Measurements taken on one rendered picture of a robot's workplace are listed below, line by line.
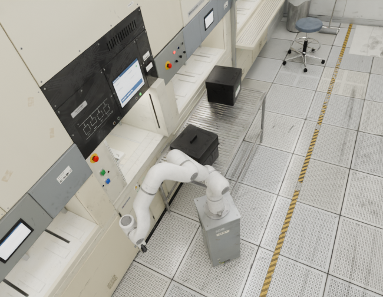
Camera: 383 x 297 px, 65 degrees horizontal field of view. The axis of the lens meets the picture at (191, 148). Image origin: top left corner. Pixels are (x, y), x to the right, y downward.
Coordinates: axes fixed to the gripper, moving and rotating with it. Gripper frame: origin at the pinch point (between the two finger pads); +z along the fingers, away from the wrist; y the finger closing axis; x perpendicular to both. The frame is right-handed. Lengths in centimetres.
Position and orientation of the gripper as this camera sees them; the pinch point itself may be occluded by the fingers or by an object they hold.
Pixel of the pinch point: (141, 245)
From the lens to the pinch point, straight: 196.2
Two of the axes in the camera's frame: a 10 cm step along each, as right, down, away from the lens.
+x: -7.8, 5.3, -3.3
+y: -6.1, -5.4, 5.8
